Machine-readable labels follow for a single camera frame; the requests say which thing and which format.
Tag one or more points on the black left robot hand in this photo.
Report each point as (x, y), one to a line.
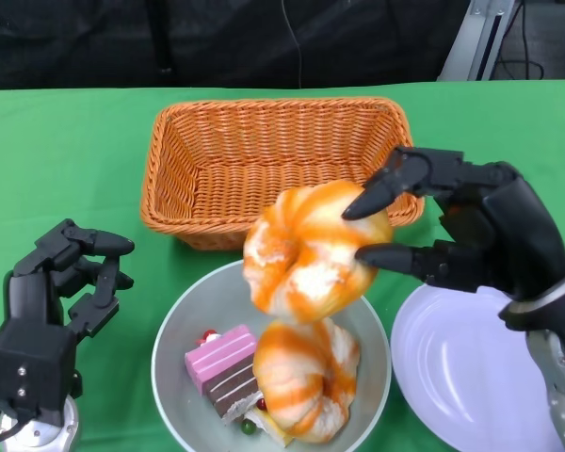
(28, 358)

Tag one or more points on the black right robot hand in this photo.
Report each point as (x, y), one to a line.
(508, 226)

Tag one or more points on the grey-green round bowl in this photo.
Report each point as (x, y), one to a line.
(207, 301)

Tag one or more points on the pink cake slice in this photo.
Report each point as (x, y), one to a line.
(221, 355)

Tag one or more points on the chocolate cake slice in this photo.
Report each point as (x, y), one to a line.
(230, 388)

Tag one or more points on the yellow cake slice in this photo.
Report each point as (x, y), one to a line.
(273, 428)

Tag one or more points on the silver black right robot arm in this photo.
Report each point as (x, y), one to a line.
(560, 376)

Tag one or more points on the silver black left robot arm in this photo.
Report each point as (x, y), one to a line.
(47, 428)

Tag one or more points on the lavender round plate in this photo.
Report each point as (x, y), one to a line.
(452, 376)

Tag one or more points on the orange wicker basket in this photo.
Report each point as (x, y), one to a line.
(263, 165)

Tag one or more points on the green tablecloth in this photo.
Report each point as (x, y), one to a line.
(52, 155)

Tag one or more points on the black backdrop curtain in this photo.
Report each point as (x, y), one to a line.
(75, 47)

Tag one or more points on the black backdrop stand pole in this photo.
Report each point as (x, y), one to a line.
(165, 37)

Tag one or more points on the aluminium frame post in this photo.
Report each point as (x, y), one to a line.
(471, 47)

